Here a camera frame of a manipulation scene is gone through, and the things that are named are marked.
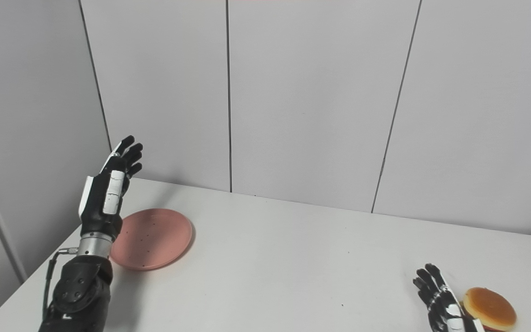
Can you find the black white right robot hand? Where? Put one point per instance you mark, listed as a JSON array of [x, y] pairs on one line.
[[445, 309]]

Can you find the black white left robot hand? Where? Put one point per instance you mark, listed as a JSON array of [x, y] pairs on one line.
[[104, 198]]

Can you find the toy hamburger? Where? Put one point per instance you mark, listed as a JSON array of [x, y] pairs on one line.
[[489, 306]]

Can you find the pink round plate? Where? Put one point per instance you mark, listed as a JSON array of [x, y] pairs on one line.
[[155, 237]]

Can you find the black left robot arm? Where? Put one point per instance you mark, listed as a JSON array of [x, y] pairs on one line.
[[81, 290]]

